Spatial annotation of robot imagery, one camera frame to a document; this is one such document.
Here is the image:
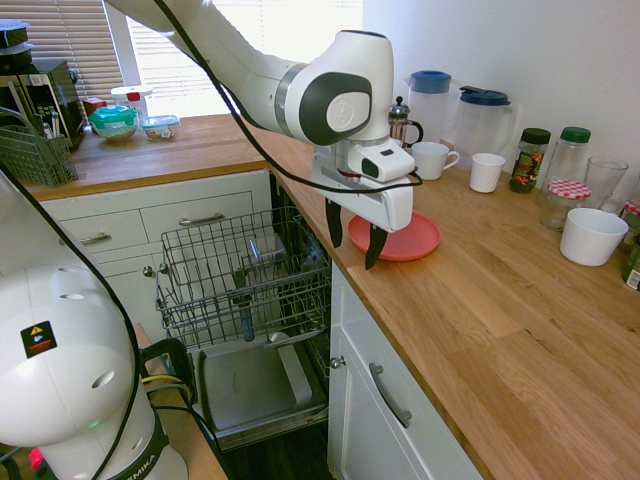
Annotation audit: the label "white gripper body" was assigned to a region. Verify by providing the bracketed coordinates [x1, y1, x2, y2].
[310, 153, 417, 234]

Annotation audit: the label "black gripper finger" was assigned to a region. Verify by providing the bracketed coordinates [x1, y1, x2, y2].
[363, 223, 389, 272]
[324, 198, 346, 249]

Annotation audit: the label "red round plate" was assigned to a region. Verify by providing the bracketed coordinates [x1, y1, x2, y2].
[347, 211, 442, 263]

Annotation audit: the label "open dishwasher door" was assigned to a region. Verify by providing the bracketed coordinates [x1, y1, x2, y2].
[187, 334, 331, 452]

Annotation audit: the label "clear plastic container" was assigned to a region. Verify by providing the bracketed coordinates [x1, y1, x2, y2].
[247, 233, 288, 265]

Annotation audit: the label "glass French press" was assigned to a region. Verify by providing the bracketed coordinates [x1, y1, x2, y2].
[388, 95, 425, 150]

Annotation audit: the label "white ribbed cup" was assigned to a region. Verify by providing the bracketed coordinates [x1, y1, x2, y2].
[469, 152, 508, 194]

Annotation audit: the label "clear pitcher round blue lid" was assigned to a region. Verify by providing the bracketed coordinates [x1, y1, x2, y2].
[403, 69, 462, 151]

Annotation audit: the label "clear pitcher dark spouted lid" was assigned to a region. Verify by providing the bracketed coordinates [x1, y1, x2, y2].
[452, 85, 517, 174]

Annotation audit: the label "glass jar red checkered lid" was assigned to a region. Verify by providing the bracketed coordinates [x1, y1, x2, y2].
[539, 178, 593, 233]

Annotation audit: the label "clear jar green lid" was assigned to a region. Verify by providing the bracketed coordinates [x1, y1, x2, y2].
[542, 125, 593, 202]

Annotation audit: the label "white cabinet door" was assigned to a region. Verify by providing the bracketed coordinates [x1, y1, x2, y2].
[326, 259, 484, 480]

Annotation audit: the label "white ceramic bowl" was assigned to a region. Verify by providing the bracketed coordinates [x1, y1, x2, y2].
[558, 207, 630, 268]

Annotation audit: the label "small container blue lid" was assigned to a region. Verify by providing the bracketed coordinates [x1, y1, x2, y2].
[140, 114, 180, 142]

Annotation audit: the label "horizontal slat window blind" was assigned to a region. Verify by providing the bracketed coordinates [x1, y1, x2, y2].
[123, 0, 365, 120]
[0, 0, 125, 97]

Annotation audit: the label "clear drinking glass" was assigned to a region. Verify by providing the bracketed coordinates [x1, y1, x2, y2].
[583, 155, 630, 215]

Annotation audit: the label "small jar red checkered lid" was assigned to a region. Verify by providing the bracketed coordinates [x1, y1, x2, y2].
[618, 198, 640, 252]

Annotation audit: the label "white container red label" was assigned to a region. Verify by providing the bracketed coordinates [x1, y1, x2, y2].
[110, 85, 154, 119]

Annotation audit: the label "food container teal lid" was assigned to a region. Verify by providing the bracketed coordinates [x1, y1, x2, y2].
[88, 104, 140, 145]

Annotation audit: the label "dark green jar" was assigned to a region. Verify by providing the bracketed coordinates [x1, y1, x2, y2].
[620, 234, 640, 292]

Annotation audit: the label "wooden robot stand board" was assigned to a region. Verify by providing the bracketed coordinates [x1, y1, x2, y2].
[131, 322, 229, 480]

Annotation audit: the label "red box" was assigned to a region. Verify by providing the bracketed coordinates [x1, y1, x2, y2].
[81, 95, 109, 122]

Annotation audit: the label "grey plastic cutlery basket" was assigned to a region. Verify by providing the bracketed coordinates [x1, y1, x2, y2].
[0, 123, 81, 189]

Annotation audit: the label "black coffee machine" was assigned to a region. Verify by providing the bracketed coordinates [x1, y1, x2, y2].
[0, 58, 85, 151]

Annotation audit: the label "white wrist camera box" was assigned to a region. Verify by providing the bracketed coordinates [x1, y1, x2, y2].
[346, 143, 418, 186]

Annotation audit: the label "white mug with handle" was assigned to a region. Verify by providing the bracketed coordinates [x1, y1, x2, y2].
[410, 141, 461, 182]

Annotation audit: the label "grey wire dishwasher rack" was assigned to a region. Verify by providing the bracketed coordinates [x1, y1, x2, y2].
[154, 206, 334, 351]

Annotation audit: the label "curved metal cabinet handle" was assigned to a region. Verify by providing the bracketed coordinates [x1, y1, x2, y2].
[368, 362, 414, 429]

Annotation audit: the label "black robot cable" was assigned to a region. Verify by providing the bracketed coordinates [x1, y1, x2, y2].
[0, 0, 425, 480]

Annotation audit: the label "yellow cables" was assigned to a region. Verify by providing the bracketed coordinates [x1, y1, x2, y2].
[141, 373, 184, 390]

